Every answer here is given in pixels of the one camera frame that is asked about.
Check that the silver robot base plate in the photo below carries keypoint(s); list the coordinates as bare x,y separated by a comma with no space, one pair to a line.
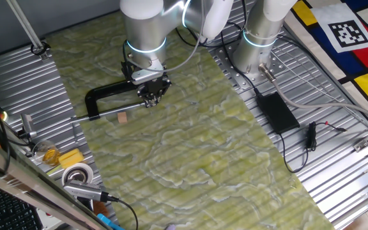
235,81

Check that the colourful board with marker tag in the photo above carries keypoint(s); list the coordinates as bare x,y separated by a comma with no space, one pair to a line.
331,57

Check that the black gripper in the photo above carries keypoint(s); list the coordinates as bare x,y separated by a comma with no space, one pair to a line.
153,88

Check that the blue plastic tool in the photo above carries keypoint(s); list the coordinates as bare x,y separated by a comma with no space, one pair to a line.
109,223

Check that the metal frame bar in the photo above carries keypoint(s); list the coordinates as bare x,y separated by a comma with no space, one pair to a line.
27,182

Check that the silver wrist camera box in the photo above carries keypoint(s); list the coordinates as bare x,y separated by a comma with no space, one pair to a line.
146,76

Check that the small purple object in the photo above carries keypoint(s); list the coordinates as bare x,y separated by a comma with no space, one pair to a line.
170,227

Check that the black power adapter brick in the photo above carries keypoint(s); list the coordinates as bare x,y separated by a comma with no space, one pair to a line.
278,112

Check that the brown round object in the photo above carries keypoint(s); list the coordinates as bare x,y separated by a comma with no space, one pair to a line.
100,208

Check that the slanted aluminium pole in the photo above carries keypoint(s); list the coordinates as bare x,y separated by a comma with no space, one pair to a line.
24,25

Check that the grey box with red button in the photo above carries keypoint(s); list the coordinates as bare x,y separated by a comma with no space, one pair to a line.
48,220

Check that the black C-clamp with steel screw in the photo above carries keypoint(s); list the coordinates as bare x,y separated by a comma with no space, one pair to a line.
91,99

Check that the glass beaker with yellow liquid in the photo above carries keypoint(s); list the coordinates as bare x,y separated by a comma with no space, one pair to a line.
50,155

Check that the green marble pattern mat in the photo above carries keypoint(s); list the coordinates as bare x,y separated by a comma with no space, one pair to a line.
187,159

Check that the pale green stick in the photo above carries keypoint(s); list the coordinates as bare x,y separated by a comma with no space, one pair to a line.
53,170

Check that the small wooden cube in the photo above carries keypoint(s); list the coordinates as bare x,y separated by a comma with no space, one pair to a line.
122,117

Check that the black keyboard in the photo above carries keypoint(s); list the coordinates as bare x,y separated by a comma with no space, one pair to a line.
8,214

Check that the yellow sponge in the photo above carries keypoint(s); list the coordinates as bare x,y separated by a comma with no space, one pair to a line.
71,158

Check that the silver handheld tool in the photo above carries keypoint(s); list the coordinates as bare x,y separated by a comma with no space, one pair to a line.
83,190

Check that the small camera on black stand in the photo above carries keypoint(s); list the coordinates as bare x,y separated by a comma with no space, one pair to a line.
27,125

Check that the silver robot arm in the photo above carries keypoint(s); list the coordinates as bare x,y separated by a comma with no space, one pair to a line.
145,25

